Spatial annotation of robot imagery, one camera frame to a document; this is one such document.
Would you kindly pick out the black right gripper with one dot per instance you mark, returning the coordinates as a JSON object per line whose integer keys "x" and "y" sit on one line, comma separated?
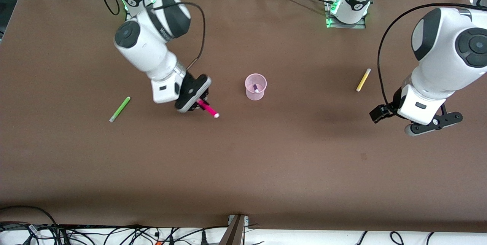
{"x": 200, "y": 98}

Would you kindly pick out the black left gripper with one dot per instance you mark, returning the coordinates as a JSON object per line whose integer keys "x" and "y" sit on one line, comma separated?
{"x": 389, "y": 108}

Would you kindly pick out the pink marker pen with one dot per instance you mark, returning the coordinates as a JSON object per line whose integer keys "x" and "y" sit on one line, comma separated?
{"x": 210, "y": 111}

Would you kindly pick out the purple marker pen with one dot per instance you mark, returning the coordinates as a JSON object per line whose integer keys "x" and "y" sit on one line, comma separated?
{"x": 256, "y": 88}

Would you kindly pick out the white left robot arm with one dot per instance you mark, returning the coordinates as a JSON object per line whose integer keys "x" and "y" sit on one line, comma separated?
{"x": 437, "y": 66}

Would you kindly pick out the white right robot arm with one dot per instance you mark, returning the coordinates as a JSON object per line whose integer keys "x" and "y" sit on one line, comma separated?
{"x": 144, "y": 47}

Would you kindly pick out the yellow marker pen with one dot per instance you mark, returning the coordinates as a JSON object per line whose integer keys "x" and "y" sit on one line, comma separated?
{"x": 363, "y": 80}

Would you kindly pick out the green marker pen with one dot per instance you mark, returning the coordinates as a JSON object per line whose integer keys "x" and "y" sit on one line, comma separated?
{"x": 120, "y": 109}

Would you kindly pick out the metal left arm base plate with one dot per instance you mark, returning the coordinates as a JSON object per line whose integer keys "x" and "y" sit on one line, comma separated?
{"x": 346, "y": 26}

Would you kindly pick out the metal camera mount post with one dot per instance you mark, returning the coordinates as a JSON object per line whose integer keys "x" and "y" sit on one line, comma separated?
{"x": 235, "y": 231}

